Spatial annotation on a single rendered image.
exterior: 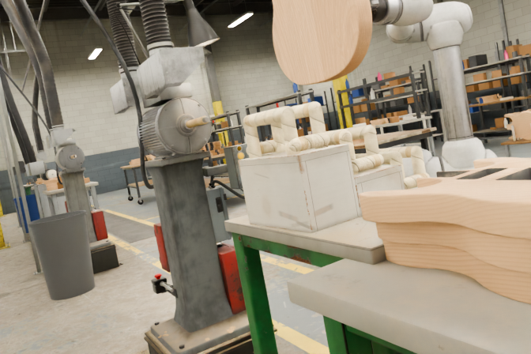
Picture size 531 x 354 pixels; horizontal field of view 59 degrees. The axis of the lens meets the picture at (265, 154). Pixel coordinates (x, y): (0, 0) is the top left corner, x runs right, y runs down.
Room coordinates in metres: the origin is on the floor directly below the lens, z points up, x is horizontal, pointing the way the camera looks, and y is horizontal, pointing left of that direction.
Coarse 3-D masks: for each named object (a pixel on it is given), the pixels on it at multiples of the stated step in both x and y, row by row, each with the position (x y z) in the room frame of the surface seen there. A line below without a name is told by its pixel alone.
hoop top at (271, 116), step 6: (276, 108) 1.08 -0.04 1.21; (282, 108) 1.05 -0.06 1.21; (288, 108) 1.04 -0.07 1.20; (252, 114) 1.18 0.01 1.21; (258, 114) 1.13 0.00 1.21; (264, 114) 1.11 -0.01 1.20; (270, 114) 1.08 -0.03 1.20; (276, 114) 1.06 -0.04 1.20; (246, 120) 1.18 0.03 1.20; (252, 120) 1.15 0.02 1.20; (258, 120) 1.13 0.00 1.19; (264, 120) 1.11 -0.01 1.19; (270, 120) 1.09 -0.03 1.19; (276, 120) 1.08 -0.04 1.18; (252, 126) 1.18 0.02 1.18
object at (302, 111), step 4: (304, 104) 1.12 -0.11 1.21; (308, 104) 1.10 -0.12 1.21; (312, 104) 1.09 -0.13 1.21; (316, 104) 1.09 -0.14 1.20; (320, 104) 1.09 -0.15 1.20; (292, 108) 1.15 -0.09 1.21; (296, 108) 1.14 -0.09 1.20; (300, 108) 1.12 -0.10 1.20; (304, 108) 1.11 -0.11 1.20; (308, 108) 1.09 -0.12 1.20; (312, 108) 1.09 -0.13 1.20; (296, 112) 1.13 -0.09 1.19; (300, 112) 1.12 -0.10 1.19; (304, 112) 1.11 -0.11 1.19; (308, 112) 1.10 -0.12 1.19; (296, 116) 1.14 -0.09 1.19; (300, 116) 1.13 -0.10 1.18; (304, 116) 1.12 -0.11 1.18; (308, 116) 1.12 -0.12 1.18
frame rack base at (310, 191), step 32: (256, 160) 1.15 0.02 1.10; (288, 160) 1.03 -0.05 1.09; (320, 160) 1.03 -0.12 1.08; (256, 192) 1.17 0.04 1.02; (288, 192) 1.05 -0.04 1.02; (320, 192) 1.02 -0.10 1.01; (352, 192) 1.07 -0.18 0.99; (256, 224) 1.20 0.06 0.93; (288, 224) 1.07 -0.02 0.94; (320, 224) 1.01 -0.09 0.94
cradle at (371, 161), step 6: (366, 156) 1.15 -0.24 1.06; (372, 156) 1.15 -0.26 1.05; (378, 156) 1.16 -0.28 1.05; (354, 162) 1.12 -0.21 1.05; (360, 162) 1.13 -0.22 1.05; (366, 162) 1.13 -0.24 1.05; (372, 162) 1.14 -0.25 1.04; (378, 162) 1.16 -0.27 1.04; (354, 168) 1.12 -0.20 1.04; (360, 168) 1.12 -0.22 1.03; (366, 168) 1.14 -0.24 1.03
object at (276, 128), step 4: (272, 124) 1.23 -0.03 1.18; (276, 124) 1.23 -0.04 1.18; (280, 124) 1.23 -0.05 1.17; (272, 128) 1.23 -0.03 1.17; (276, 128) 1.23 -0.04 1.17; (280, 128) 1.23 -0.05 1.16; (272, 132) 1.24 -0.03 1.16; (276, 132) 1.23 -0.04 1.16; (280, 132) 1.23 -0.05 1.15; (276, 136) 1.23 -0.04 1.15; (280, 136) 1.23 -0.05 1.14; (276, 140) 1.23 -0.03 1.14; (280, 140) 1.23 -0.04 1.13; (280, 144) 1.23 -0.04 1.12; (284, 144) 1.23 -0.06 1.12; (280, 148) 1.23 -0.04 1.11; (284, 148) 1.23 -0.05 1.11; (276, 152) 1.24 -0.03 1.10; (280, 152) 1.23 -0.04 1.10
